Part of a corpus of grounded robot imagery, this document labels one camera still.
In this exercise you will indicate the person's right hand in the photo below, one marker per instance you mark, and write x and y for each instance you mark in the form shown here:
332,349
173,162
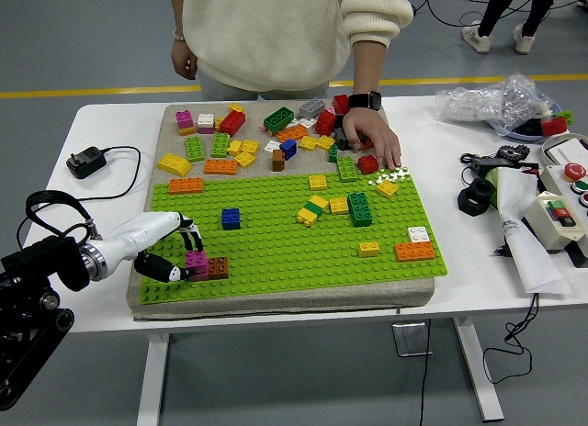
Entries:
184,59

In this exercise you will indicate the person's left hand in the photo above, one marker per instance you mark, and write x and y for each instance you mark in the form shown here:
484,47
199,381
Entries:
372,128

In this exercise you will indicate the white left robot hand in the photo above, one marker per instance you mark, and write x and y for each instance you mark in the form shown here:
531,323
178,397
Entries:
138,235

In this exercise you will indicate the pink toy brick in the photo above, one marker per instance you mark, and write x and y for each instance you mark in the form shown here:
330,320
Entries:
330,109
200,276
196,261

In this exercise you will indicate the blue toy brick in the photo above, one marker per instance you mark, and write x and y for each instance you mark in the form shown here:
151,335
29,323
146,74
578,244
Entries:
231,219
288,149

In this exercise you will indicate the green studded baseplate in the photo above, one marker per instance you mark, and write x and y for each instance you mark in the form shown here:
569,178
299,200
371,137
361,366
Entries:
275,251

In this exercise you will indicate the person's left forearm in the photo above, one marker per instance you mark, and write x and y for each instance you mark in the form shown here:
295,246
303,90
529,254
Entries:
369,63

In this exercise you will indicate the person's right forearm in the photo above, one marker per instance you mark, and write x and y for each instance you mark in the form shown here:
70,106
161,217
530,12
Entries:
176,13

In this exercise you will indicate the long orange toy brick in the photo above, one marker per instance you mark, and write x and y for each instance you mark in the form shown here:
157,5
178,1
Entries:
414,251
366,145
220,166
292,133
186,186

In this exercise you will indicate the dark grey angled brick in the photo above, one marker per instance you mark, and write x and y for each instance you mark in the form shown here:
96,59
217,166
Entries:
340,140

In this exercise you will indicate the black toy brick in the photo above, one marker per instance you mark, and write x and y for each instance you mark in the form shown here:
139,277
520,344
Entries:
338,121

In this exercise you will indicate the square red toy brick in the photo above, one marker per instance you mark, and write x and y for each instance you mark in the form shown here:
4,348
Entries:
367,165

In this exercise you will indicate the long red toy brick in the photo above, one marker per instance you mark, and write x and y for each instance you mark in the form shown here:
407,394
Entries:
232,123
341,104

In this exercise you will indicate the small green and white brick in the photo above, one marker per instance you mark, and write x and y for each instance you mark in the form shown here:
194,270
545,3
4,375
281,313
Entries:
333,154

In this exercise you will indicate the pink and yellow brick stack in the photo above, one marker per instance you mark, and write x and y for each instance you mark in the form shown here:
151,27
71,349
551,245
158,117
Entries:
184,121

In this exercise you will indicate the long grey toy brick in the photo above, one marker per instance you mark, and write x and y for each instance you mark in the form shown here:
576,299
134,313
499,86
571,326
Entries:
312,108

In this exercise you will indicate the white toy brick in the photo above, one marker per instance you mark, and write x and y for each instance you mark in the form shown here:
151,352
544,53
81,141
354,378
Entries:
419,234
307,122
272,146

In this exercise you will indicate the white and pink brick stack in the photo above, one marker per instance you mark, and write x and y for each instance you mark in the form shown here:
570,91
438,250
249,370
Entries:
206,123

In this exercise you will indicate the small yellow toy brick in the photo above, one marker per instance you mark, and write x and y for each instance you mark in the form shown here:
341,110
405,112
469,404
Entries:
236,108
218,123

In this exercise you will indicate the yellow curved toy brick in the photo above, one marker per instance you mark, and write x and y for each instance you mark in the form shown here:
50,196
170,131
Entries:
173,164

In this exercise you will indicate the long dark green brick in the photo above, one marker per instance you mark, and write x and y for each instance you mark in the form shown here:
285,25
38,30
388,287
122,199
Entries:
359,209
279,119

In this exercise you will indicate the lime green toy brick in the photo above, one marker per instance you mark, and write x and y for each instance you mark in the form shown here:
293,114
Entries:
195,149
566,118
220,144

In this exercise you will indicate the tall brown toy brick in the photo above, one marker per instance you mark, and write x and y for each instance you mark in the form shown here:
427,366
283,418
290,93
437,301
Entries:
278,162

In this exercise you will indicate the yellow and green brick stack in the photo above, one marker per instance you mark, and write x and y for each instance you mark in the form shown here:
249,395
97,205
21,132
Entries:
312,210

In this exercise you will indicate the black wristwatch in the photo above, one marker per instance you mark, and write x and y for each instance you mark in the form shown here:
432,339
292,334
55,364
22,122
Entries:
365,101

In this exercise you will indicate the yellow floor tape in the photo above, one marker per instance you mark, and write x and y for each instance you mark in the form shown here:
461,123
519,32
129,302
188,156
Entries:
436,81

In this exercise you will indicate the person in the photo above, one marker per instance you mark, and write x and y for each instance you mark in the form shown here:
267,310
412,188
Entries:
266,31
494,8

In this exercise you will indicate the black power adapter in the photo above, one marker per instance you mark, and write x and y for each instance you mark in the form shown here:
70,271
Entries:
86,162

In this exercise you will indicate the clear bubble wrap bag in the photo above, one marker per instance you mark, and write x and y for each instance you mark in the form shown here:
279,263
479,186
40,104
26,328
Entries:
487,103

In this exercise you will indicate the black power supply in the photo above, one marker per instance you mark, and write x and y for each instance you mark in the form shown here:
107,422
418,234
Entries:
484,164

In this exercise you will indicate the black gear wheel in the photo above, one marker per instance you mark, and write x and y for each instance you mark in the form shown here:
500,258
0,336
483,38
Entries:
512,151

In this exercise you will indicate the white table leg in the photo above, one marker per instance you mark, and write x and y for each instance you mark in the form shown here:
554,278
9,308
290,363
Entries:
479,375
154,380

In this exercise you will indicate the clear blue-rimmed container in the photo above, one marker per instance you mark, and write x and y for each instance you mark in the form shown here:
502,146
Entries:
523,137

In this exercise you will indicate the grey-brown mat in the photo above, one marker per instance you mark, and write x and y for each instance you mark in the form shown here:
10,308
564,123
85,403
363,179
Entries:
321,298

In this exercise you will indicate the small black plug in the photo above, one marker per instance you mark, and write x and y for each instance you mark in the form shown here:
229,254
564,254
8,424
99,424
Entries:
500,250

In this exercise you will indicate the white button control box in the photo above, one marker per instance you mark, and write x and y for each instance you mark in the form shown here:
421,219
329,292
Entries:
558,176

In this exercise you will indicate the white oval case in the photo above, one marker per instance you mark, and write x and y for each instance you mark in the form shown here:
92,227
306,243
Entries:
569,148

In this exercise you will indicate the white paper sheet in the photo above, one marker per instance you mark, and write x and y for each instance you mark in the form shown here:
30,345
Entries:
533,258

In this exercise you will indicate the metal floor plate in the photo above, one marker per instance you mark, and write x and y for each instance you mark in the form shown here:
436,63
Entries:
411,339

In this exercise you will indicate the white switch box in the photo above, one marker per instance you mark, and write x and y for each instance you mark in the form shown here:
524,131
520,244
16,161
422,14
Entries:
542,222

